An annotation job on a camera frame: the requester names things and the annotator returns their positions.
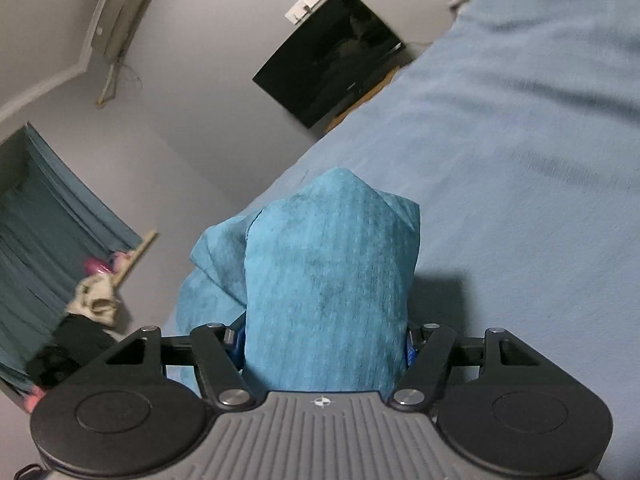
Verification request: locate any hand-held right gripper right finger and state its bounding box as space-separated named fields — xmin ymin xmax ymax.
xmin=391 ymin=322 xmax=542 ymax=409

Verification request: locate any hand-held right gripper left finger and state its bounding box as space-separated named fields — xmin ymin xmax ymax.
xmin=102 ymin=323 xmax=257 ymax=409

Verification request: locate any teal hoodie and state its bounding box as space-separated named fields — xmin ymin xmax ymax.
xmin=175 ymin=167 xmax=422 ymax=395

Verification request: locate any wooden window ledge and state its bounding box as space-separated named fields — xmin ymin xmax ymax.
xmin=111 ymin=230 xmax=159 ymax=290

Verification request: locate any cream cloth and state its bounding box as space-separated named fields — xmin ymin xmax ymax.
xmin=66 ymin=274 xmax=122 ymax=330

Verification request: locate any pink object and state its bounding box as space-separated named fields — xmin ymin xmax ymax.
xmin=84 ymin=252 xmax=132 ymax=277

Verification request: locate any black cloth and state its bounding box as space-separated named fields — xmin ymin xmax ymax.
xmin=26 ymin=314 xmax=117 ymax=392

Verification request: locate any blue fleece blanket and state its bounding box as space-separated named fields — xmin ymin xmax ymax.
xmin=164 ymin=0 xmax=640 ymax=480

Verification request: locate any teal curtain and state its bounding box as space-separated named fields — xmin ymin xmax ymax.
xmin=0 ymin=125 xmax=142 ymax=392

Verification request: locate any wooden television stand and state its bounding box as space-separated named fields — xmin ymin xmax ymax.
xmin=324 ymin=65 xmax=402 ymax=134

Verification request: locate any black television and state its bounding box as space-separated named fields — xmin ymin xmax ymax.
xmin=252 ymin=0 xmax=405 ymax=129

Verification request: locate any white air conditioner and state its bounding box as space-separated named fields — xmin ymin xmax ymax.
xmin=81 ymin=0 xmax=172 ymax=62

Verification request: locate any air conditioner cable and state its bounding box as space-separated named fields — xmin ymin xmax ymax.
xmin=94 ymin=59 xmax=145 ymax=109

